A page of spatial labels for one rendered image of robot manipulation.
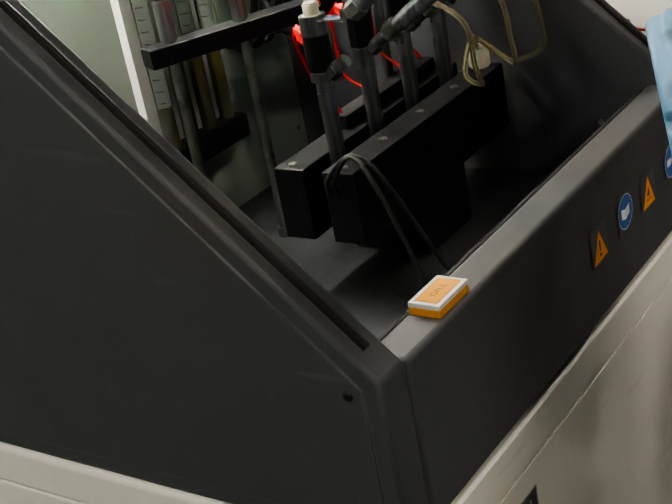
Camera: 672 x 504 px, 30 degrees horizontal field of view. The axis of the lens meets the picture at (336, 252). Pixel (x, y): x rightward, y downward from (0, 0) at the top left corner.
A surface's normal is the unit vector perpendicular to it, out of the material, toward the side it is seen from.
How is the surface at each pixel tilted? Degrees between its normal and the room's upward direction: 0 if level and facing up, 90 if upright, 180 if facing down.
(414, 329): 0
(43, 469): 90
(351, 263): 0
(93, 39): 90
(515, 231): 0
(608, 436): 90
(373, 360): 43
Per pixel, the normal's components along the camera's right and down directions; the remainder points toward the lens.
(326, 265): -0.18, -0.89
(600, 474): 0.82, 0.10
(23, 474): -0.54, 0.44
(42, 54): 0.43, -0.59
